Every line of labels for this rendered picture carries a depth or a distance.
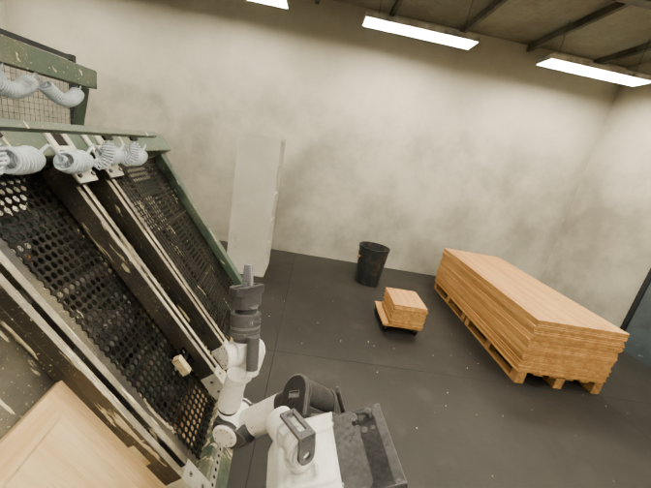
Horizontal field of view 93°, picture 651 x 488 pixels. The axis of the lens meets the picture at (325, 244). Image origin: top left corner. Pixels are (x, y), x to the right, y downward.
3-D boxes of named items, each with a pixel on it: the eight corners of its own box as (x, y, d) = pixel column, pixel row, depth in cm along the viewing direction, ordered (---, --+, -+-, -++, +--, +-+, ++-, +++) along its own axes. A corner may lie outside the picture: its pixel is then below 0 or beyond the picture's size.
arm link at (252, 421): (248, 427, 107) (298, 404, 100) (229, 461, 95) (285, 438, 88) (229, 401, 106) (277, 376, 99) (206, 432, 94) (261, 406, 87)
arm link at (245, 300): (272, 285, 95) (270, 323, 96) (247, 281, 99) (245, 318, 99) (246, 290, 84) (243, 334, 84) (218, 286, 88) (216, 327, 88)
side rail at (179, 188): (236, 303, 226) (249, 296, 225) (144, 161, 190) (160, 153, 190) (237, 297, 233) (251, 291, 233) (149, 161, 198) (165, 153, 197)
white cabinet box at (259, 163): (263, 277, 480) (281, 138, 423) (225, 271, 475) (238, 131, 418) (268, 263, 537) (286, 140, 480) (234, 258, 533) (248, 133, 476)
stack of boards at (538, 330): (600, 395, 345) (632, 334, 323) (511, 382, 337) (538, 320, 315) (484, 295, 580) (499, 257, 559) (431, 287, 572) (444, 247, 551)
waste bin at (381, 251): (384, 290, 517) (393, 254, 499) (352, 285, 513) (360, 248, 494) (378, 277, 569) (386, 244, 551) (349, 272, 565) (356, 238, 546)
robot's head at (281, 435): (296, 428, 74) (287, 400, 71) (321, 457, 66) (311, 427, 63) (272, 447, 71) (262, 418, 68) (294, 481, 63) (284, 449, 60)
